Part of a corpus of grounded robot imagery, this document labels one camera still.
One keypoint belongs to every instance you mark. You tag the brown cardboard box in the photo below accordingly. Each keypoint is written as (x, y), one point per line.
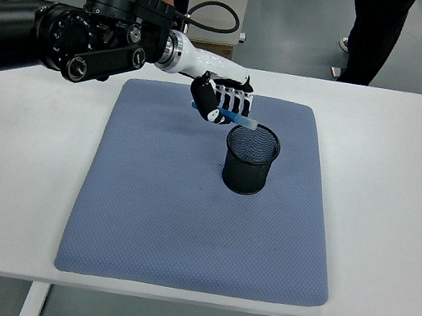
(222, 49)

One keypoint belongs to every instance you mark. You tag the white table leg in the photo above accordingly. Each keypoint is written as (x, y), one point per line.
(33, 302)

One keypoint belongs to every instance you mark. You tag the black mesh pen holder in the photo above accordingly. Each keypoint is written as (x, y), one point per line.
(246, 176)

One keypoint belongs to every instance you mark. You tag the blue marker with clear cap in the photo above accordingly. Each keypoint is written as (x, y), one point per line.
(242, 120)

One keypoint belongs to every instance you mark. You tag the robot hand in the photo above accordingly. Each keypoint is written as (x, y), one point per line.
(211, 64)

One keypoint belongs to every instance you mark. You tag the blue-grey quilted mat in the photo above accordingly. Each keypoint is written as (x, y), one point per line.
(181, 234)

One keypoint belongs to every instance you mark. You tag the person in black trousers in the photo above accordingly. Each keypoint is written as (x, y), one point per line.
(374, 31)

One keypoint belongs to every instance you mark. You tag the silver floor socket plate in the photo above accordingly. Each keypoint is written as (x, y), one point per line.
(335, 70)

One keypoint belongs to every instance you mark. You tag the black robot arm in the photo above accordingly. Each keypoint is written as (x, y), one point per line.
(93, 35)

